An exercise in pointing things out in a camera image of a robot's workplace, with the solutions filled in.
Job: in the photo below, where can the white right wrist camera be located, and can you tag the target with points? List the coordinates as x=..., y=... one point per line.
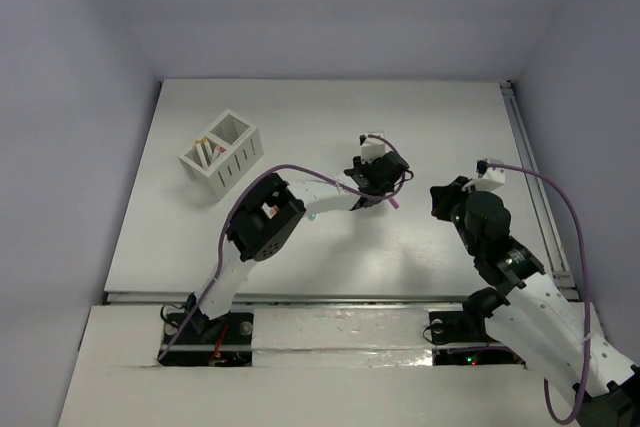
x=490, y=175

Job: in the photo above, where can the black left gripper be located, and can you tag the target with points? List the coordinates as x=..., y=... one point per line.
x=368, y=181

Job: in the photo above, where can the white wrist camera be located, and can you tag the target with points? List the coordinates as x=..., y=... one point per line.
x=371, y=146
x=490, y=175

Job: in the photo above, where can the aluminium rail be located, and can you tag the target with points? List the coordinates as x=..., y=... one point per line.
x=556, y=260
x=273, y=299

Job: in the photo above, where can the aluminium rail front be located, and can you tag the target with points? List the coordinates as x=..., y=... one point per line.
x=273, y=299

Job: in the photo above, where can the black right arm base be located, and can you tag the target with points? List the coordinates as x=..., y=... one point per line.
x=459, y=337

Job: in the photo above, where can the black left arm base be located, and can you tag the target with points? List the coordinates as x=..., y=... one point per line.
x=223, y=342

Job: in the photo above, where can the white slotted organizer box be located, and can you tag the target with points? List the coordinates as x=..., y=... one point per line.
x=220, y=156

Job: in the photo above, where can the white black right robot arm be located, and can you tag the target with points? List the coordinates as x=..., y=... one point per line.
x=523, y=309

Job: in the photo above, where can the aluminium rail right side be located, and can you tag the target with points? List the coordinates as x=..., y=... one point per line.
x=556, y=260

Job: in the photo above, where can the yellow capped white marker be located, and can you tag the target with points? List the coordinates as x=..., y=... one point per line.
x=208, y=149

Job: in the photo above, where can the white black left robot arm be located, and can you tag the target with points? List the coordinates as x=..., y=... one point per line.
x=266, y=214

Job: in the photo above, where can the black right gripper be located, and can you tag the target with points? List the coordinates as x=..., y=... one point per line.
x=444, y=195

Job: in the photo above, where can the orange capped white marker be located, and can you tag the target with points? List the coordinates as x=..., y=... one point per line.
x=201, y=154

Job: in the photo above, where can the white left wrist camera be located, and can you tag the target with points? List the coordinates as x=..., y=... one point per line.
x=371, y=146

